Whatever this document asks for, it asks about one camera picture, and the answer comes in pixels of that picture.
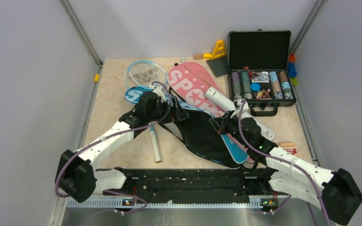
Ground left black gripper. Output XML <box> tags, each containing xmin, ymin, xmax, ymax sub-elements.
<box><xmin>147</xmin><ymin>96</ymin><xmax>189</xmax><ymax>124</ymax></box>

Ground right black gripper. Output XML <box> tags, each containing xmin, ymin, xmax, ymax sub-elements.
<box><xmin>210</xmin><ymin>110</ymin><xmax>251</xmax><ymax>148</ymax></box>

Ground blue racket cover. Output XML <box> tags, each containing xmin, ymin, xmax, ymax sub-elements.
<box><xmin>119</xmin><ymin>87</ymin><xmax>248</xmax><ymax>169</ymax></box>

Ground white shuttlecock tube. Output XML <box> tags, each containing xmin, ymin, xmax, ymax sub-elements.
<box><xmin>205</xmin><ymin>87</ymin><xmax>277</xmax><ymax>141</ymax></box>

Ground blue badminton racket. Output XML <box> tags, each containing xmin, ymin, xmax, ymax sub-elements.
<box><xmin>150</xmin><ymin>126</ymin><xmax>162</xmax><ymax>163</ymax></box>
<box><xmin>124</xmin><ymin>60</ymin><xmax>167</xmax><ymax>89</ymax></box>

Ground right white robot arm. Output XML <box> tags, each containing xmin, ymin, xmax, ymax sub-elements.
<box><xmin>209</xmin><ymin>111</ymin><xmax>362</xmax><ymax>226</ymax></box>

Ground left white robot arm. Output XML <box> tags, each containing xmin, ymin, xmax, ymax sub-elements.
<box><xmin>55</xmin><ymin>91</ymin><xmax>189</xmax><ymax>202</ymax></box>

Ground pink racket cover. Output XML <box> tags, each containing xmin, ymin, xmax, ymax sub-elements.
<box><xmin>167</xmin><ymin>61</ymin><xmax>226</xmax><ymax>117</ymax></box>

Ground dark grey building plate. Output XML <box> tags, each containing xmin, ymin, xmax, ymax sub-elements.
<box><xmin>206</xmin><ymin>56</ymin><xmax>228</xmax><ymax>77</ymax></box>

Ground small wooden block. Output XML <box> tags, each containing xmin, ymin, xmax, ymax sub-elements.
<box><xmin>193</xmin><ymin>53</ymin><xmax>204</xmax><ymax>60</ymax></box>

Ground yellow letter A toy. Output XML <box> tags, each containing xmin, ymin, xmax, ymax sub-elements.
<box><xmin>203</xmin><ymin>40</ymin><xmax>226</xmax><ymax>60</ymax></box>

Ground black poker chip case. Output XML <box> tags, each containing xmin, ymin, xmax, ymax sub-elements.
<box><xmin>227</xmin><ymin>30</ymin><xmax>296</xmax><ymax>117</ymax></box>

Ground red white card box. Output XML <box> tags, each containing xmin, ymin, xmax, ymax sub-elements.
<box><xmin>279</xmin><ymin>142</ymin><xmax>297</xmax><ymax>156</ymax></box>

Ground coloured toys in corner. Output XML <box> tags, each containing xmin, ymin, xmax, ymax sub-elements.
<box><xmin>288</xmin><ymin>54</ymin><xmax>298</xmax><ymax>86</ymax></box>

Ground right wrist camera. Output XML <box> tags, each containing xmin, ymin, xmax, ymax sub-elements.
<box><xmin>233</xmin><ymin>98</ymin><xmax>252</xmax><ymax>118</ymax></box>

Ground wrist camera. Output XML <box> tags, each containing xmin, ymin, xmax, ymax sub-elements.
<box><xmin>233</xmin><ymin>98</ymin><xmax>252</xmax><ymax>118</ymax></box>
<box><xmin>153</xmin><ymin>85</ymin><xmax>167</xmax><ymax>103</ymax></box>

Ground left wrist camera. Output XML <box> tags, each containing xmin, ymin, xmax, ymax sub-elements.
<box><xmin>153</xmin><ymin>85</ymin><xmax>167</xmax><ymax>103</ymax></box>

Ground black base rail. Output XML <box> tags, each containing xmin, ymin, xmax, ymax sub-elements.
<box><xmin>102</xmin><ymin>168</ymin><xmax>282</xmax><ymax>210</ymax></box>

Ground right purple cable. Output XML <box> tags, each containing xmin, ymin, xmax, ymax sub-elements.
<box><xmin>238</xmin><ymin>99</ymin><xmax>335</xmax><ymax>226</ymax></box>

